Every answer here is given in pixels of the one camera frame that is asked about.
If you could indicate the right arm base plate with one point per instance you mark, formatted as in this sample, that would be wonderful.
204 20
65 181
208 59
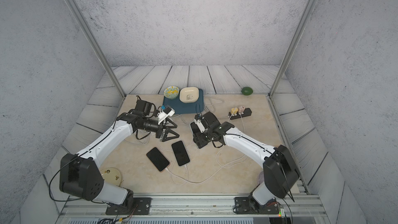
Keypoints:
248 205

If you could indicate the yellow charger plug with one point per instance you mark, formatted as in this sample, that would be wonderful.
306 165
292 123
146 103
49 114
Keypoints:
234 111

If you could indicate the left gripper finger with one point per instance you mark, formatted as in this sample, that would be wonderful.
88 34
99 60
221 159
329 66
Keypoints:
168 135
168 123

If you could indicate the patterned small bowl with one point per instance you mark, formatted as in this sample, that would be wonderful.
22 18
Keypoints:
171 92

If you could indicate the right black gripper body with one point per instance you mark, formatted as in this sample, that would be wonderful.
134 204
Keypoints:
202 138

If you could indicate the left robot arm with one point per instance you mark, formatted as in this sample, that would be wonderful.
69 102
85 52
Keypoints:
80 173

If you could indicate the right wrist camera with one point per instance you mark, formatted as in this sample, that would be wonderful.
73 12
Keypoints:
198 121

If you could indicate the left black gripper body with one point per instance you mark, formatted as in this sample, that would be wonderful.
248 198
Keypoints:
159 131

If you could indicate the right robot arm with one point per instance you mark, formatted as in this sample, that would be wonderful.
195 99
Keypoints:
280 170

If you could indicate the green avocado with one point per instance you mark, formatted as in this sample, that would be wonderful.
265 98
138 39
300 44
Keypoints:
247 91

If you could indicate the blue tray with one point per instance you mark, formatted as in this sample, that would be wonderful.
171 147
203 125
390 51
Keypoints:
186 108

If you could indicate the cream square dish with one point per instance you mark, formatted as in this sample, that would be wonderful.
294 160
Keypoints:
189 94

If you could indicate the black power strip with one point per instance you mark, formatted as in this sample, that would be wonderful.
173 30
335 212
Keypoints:
246 113

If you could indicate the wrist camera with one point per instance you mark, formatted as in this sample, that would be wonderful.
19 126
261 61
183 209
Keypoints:
165 112
198 121

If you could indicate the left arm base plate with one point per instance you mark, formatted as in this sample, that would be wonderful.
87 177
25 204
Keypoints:
131 206

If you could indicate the purple bowl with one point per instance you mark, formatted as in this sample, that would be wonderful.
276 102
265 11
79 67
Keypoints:
260 177

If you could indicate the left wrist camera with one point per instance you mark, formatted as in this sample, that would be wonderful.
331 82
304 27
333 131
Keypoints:
165 112

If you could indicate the yellow round plate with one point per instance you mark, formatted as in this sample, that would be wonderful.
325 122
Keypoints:
111 176

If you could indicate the pink case phone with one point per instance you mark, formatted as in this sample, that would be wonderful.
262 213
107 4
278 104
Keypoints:
158 159

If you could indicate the black phone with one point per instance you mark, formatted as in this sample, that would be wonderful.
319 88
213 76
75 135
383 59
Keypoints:
180 153

